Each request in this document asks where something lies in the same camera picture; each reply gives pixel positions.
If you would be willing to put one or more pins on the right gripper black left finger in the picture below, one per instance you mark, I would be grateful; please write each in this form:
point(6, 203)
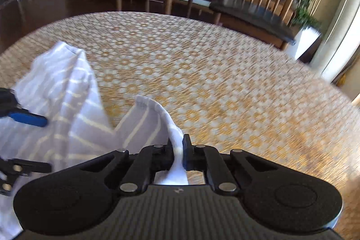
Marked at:
point(131, 173)

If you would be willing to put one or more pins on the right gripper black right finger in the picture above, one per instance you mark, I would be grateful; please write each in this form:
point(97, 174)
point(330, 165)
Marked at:
point(226, 174)

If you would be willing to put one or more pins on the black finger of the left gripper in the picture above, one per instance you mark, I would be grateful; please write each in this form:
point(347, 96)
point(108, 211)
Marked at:
point(10, 108)
point(12, 169)

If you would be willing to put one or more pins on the lilac white striped shirt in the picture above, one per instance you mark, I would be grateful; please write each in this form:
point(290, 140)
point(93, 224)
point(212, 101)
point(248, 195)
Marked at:
point(69, 203)

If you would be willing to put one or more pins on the gold lace tablecloth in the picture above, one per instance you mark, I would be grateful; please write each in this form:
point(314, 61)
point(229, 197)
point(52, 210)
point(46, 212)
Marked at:
point(222, 87)

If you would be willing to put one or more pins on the white plant pot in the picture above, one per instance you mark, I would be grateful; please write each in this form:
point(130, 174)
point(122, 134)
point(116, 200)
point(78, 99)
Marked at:
point(303, 40)

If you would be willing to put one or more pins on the white standing air conditioner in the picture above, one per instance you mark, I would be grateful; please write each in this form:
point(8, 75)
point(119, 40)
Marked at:
point(339, 43)

